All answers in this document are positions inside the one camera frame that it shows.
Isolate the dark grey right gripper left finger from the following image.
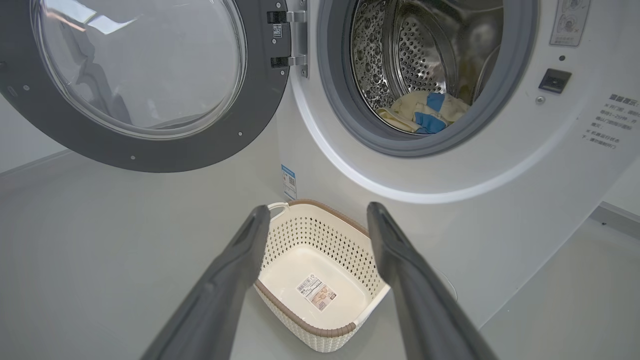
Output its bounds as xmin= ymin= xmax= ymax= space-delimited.
xmin=141 ymin=205 xmax=272 ymax=360

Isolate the basket product label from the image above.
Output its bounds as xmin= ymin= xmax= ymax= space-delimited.
xmin=296 ymin=273 xmax=337 ymax=312

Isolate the grey warning sticker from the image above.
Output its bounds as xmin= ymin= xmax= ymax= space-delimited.
xmin=550 ymin=0 xmax=592 ymax=47

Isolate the printed text sticker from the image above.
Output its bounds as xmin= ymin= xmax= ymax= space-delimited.
xmin=582 ymin=94 xmax=640 ymax=151

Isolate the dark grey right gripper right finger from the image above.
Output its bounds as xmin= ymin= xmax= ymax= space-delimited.
xmin=366 ymin=202 xmax=499 ymax=360

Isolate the blue energy label sticker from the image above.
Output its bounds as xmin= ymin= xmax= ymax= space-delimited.
xmin=280 ymin=164 xmax=298 ymax=202

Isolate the white front-load washing machine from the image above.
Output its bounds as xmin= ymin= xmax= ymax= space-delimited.
xmin=275 ymin=0 xmax=640 ymax=331

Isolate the metal door hinge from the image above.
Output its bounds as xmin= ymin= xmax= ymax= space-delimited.
xmin=266 ymin=0 xmax=309 ymax=78

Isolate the black door latch socket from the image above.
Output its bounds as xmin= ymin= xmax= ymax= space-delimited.
xmin=538 ymin=68 xmax=572 ymax=94

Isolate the grey rubber door gasket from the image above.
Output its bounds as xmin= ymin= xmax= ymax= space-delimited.
xmin=316 ymin=0 xmax=539 ymax=158

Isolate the dark round glass washer door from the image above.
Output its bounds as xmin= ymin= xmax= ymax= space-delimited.
xmin=0 ymin=0 xmax=292 ymax=174

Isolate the steel washer drum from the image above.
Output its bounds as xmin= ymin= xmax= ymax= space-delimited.
xmin=350 ymin=0 xmax=505 ymax=135

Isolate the cream perforated laundry basket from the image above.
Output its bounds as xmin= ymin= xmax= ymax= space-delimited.
xmin=252 ymin=199 xmax=392 ymax=353

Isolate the yellow garment with blue patches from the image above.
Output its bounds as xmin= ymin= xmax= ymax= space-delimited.
xmin=375 ymin=107 xmax=448 ymax=135
xmin=390 ymin=90 xmax=471 ymax=126

